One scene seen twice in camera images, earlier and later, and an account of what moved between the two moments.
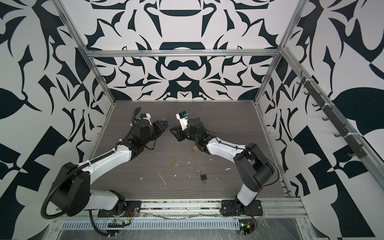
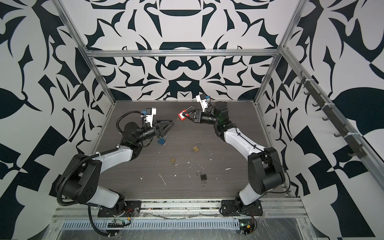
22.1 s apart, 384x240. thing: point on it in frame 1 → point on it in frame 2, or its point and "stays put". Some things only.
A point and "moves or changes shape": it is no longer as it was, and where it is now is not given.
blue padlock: [165, 124] moves or changes shape
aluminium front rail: [159, 207] stays put
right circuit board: [245, 226] stays put
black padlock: [203, 177] stays put
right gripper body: [183, 135] → [208, 118]
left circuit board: [116, 223] stays put
